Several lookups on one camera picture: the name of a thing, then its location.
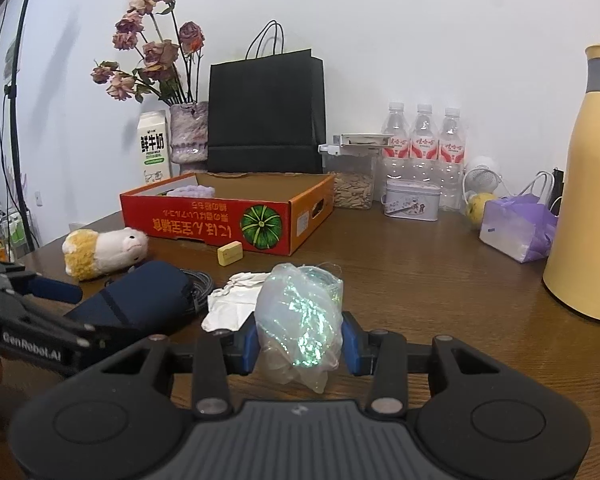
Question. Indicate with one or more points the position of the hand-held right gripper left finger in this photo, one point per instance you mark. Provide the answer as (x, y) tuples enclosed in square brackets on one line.
[(250, 345)]

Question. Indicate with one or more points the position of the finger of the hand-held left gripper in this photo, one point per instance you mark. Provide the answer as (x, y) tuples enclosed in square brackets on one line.
[(55, 290), (55, 322)]

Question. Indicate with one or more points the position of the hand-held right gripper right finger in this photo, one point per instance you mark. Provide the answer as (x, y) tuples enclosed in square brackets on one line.
[(352, 350)]

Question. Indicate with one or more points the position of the white cloth pouch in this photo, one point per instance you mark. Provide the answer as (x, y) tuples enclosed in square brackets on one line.
[(230, 305)]

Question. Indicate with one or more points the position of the iridescent plastic bag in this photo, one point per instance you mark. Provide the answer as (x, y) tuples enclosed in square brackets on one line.
[(295, 320)]

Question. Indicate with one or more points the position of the yellow white plush toy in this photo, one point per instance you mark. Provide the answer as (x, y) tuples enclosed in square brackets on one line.
[(105, 250)]

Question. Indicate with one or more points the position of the dark blue pouch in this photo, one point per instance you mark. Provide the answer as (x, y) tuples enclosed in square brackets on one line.
[(140, 295)]

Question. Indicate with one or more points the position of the small yellow block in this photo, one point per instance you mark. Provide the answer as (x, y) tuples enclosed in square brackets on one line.
[(230, 253)]

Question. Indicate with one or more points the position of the red cardboard box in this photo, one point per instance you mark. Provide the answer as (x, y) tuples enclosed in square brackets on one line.
[(195, 222)]

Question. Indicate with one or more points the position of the lavender fluffy towel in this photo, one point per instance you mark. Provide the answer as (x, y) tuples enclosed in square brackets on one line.
[(192, 192)]

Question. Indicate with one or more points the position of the small cluttered shelf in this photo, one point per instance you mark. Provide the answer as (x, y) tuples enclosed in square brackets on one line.
[(10, 230)]

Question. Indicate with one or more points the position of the pale printed tin box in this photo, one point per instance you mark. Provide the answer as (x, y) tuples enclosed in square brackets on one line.
[(412, 202)]

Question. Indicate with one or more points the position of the clear seed container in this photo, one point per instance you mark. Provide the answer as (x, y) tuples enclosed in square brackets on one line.
[(352, 185)]

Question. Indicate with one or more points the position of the black light stand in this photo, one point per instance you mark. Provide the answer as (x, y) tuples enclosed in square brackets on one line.
[(14, 125)]

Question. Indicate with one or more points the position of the white green milk carton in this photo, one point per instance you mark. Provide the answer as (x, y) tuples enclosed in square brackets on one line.
[(154, 150)]

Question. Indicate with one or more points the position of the purple tissue pack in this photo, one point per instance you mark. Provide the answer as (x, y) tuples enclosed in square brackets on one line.
[(515, 230)]

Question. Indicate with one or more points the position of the purple mottled vase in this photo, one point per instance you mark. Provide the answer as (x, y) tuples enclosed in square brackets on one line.
[(187, 130)]

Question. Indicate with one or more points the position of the clear water bottle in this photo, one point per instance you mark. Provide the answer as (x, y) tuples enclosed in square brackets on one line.
[(452, 149), (424, 146), (397, 145)]

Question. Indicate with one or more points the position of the white flat box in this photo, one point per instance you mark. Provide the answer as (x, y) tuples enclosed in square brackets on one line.
[(365, 138)]

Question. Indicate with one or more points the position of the small white fan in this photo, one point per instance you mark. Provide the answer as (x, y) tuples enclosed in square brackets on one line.
[(481, 177)]

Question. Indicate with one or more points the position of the black paper bag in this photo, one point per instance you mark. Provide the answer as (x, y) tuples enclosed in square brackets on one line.
[(265, 110)]

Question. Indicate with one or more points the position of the dried pink rose bouquet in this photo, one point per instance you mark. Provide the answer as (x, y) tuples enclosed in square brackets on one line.
[(162, 52)]

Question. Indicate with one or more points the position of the yellow thermos jug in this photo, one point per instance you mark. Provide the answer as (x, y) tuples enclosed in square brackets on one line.
[(590, 185)]

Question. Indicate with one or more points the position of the white wall socket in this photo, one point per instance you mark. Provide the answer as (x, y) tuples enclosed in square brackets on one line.
[(39, 198)]

